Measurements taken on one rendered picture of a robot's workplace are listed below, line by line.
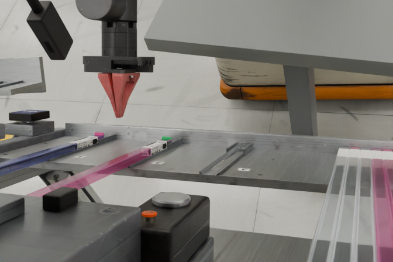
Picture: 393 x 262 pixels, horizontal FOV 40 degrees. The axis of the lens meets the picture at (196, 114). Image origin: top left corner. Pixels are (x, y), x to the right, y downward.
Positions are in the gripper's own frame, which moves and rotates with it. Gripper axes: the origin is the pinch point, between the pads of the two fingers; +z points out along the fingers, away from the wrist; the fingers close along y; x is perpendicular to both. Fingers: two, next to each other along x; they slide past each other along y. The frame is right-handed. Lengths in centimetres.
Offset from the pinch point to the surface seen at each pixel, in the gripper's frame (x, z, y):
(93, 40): 111, -14, -63
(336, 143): -3.3, 2.5, 34.8
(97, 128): -3.1, 2.4, -2.3
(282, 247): -43, 4, 33
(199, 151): -8.4, 3.9, 16.2
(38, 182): 69, 32, -61
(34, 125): -11.6, 1.2, -8.4
